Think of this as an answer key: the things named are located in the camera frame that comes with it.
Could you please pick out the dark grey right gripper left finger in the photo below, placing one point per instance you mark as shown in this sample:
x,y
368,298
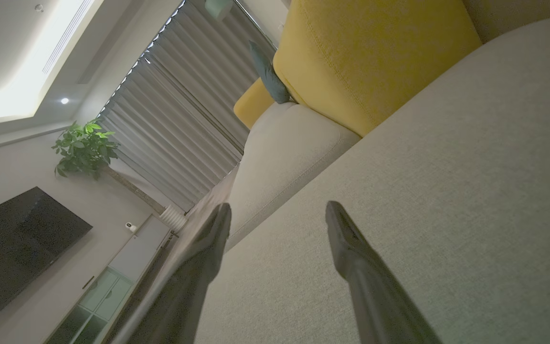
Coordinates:
x,y
194,277

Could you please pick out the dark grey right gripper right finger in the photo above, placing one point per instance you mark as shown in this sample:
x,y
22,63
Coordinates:
x,y
375,296

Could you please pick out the white ribbed plant pot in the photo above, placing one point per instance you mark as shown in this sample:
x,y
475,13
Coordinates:
x,y
174,218

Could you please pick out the white glass-door TV cabinet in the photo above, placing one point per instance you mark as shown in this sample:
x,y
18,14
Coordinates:
x,y
127,267

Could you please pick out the grey fabric sofa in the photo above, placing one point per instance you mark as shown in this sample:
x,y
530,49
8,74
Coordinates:
x,y
447,191

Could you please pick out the grey pleated curtain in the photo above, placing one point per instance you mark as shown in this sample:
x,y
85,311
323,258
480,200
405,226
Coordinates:
x,y
184,110

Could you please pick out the green potted tree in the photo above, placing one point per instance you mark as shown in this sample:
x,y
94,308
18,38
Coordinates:
x,y
84,148

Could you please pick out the black flat television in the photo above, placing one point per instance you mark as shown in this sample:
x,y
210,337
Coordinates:
x,y
17,248

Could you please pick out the small yellow sofa cushion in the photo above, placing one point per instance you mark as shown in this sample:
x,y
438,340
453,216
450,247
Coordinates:
x,y
252,105

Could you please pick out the dark teal throw pillow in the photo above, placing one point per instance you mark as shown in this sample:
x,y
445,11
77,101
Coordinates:
x,y
270,79

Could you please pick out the large yellow sofa cushion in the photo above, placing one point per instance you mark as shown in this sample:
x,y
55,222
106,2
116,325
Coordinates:
x,y
365,57

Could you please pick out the small white security camera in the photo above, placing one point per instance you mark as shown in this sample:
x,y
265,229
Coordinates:
x,y
131,227

